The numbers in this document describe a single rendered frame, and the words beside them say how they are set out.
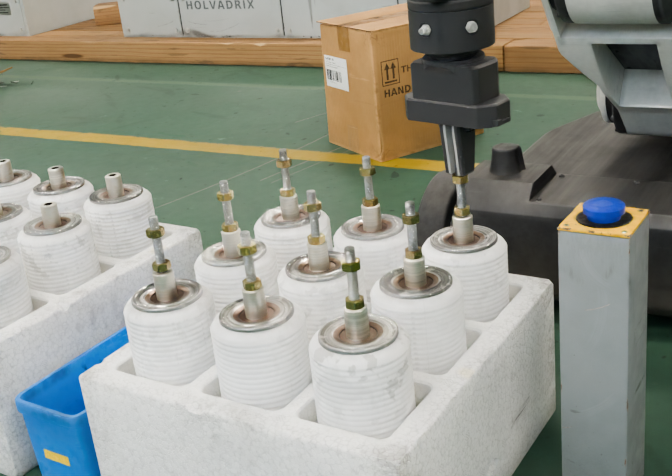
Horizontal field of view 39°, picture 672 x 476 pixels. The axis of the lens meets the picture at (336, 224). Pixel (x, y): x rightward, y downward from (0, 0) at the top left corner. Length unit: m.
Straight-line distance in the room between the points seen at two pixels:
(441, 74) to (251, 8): 2.46
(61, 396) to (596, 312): 0.65
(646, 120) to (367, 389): 0.77
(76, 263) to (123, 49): 2.51
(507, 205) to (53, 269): 0.62
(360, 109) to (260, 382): 1.34
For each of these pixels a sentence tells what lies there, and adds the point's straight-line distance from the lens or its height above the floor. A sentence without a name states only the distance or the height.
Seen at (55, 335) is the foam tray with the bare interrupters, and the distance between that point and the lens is 1.24.
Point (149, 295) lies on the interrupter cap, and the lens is 1.04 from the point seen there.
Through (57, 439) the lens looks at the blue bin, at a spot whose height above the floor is 0.08.
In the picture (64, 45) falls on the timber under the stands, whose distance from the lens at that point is 3.97.
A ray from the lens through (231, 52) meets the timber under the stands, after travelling 3.42.
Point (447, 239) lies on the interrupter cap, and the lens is 1.08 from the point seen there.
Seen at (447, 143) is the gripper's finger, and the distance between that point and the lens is 1.04.
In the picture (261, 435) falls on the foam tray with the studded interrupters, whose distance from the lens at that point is 0.92.
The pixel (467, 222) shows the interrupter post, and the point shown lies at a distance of 1.06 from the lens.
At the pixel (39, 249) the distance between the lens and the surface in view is 1.28.
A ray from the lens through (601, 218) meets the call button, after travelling 0.94.
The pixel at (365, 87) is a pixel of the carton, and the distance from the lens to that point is 2.17.
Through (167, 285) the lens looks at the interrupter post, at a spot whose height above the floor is 0.27.
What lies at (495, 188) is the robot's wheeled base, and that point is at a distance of 1.38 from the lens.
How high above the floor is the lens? 0.67
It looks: 21 degrees down
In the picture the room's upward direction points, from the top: 6 degrees counter-clockwise
